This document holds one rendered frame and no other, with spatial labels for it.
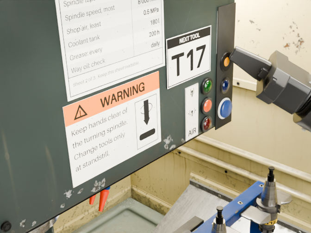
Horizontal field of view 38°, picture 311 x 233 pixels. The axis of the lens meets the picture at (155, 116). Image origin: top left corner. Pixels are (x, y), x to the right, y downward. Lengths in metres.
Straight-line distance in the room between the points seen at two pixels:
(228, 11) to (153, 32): 0.16
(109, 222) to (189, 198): 0.47
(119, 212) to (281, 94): 1.63
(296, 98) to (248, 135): 0.99
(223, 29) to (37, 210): 0.37
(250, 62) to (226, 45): 0.05
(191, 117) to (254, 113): 0.95
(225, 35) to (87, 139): 0.29
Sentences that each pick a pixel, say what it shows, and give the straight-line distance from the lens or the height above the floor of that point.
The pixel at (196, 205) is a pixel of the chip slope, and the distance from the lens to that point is 1.88.
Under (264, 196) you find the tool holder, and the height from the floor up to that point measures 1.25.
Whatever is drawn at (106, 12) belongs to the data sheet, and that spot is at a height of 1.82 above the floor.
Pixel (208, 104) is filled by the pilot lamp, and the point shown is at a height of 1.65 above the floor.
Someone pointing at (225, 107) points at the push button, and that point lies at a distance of 0.73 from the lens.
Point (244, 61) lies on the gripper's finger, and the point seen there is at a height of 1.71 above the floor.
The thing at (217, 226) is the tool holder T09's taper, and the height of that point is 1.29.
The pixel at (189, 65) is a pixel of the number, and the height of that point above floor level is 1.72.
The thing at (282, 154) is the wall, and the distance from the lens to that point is 1.62.
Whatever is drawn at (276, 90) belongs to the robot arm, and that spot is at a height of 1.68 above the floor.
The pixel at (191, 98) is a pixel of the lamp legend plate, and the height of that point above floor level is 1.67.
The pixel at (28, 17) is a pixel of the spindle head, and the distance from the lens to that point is 0.46.
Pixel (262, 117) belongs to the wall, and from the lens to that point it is 1.61.
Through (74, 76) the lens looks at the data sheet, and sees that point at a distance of 0.50.
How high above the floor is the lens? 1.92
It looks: 25 degrees down
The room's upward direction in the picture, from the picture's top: 2 degrees counter-clockwise
